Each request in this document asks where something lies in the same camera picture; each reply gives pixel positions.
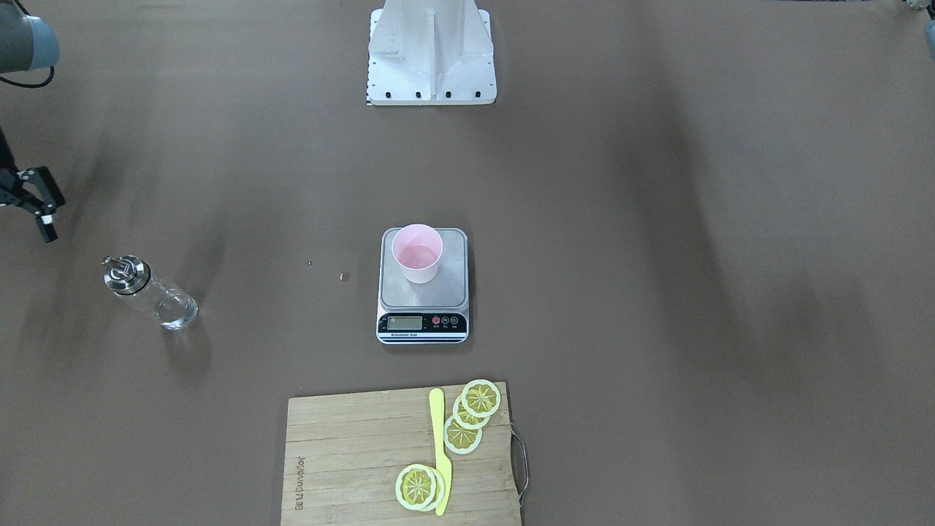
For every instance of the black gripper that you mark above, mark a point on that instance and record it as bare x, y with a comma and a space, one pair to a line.
34, 196

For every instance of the glass sauce bottle steel lid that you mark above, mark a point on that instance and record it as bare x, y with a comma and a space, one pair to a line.
135, 282

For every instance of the pink plastic cup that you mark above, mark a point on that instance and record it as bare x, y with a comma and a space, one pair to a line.
417, 249

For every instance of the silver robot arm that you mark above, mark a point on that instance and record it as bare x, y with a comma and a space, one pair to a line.
27, 44

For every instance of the grey kitchen scale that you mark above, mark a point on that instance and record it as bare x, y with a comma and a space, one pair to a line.
435, 312

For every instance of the wooden cutting board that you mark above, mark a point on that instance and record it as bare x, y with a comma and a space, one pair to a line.
343, 453

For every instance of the yellow peeler tool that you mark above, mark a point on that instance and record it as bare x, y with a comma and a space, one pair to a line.
442, 462

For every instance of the yellow lemon slice front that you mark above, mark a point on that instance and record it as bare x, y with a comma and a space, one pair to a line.
420, 487

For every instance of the yellow lemon slice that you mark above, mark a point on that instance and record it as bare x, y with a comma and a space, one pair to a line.
420, 487
465, 419
481, 398
460, 440

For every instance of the yellow lemon slice middle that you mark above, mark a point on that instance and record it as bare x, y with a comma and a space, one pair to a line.
465, 419

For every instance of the yellow lemon slice rear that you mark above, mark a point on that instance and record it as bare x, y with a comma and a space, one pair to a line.
481, 398

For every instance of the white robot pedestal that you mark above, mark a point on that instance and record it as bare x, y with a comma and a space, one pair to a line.
430, 53

